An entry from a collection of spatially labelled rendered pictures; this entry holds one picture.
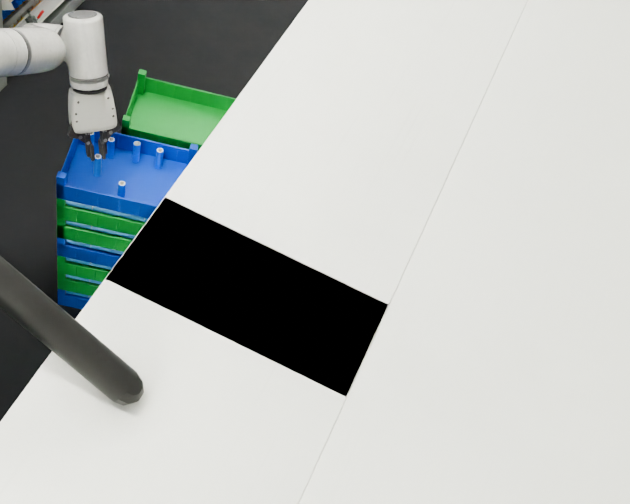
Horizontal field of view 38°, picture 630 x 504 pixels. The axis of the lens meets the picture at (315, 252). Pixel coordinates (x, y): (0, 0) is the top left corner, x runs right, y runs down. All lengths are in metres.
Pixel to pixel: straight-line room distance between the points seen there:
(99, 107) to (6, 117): 1.03
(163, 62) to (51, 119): 0.48
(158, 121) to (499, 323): 1.92
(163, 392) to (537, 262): 0.34
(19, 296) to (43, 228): 2.23
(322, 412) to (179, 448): 0.11
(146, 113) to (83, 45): 0.58
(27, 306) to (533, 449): 0.37
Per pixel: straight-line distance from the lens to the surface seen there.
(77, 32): 2.05
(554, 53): 1.01
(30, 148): 3.04
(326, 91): 0.87
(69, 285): 2.59
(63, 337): 0.62
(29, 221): 2.86
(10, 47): 1.82
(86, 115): 2.13
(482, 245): 0.80
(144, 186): 2.32
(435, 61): 0.94
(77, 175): 2.34
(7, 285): 0.61
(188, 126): 2.58
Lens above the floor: 2.28
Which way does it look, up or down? 52 degrees down
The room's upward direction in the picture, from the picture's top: 20 degrees clockwise
